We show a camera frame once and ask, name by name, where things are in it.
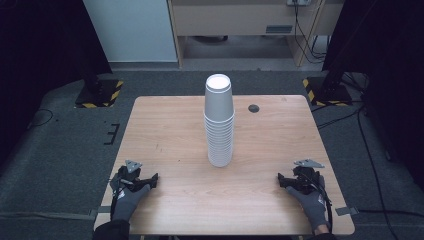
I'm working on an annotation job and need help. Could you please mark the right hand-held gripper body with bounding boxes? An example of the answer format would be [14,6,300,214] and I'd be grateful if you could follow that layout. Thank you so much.
[290,158,326,195]

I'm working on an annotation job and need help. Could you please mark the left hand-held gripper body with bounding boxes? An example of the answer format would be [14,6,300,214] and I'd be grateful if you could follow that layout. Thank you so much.
[109,159,149,194]

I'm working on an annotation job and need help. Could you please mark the stack of white paper cups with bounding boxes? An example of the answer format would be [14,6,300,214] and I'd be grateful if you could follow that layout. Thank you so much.
[203,73,235,168]

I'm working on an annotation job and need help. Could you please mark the person's left hand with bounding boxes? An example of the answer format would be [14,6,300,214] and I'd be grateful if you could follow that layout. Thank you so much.
[110,183,152,223]

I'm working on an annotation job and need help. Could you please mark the person's right hand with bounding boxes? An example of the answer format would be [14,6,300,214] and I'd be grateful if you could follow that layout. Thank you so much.
[285,174,330,232]

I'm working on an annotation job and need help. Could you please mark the grey tape strip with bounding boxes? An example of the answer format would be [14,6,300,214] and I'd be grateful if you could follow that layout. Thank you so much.
[88,205,113,218]
[334,206,360,217]

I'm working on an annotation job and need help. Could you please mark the black stand base hazard stripes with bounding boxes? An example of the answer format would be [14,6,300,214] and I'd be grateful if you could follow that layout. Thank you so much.
[302,76,353,108]
[74,78,125,109]

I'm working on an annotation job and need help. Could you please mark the black curtain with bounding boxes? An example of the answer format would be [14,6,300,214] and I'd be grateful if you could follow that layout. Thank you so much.
[321,0,424,191]
[0,0,113,168]

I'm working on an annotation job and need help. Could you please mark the white cabinet panel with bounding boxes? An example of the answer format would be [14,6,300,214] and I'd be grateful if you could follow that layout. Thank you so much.
[82,0,179,64]

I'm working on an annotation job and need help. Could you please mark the beige wooden desk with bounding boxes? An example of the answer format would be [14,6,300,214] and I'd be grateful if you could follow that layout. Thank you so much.
[167,0,345,69]

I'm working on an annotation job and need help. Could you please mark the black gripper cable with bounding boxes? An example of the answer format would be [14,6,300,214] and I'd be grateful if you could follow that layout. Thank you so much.
[301,173,335,234]

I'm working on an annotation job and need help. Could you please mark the thin black floor cable loop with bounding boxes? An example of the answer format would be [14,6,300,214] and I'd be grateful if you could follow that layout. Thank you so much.
[27,108,55,130]

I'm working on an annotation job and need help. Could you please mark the black hanging cable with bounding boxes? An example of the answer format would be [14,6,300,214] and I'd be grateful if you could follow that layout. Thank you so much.
[292,0,329,65]

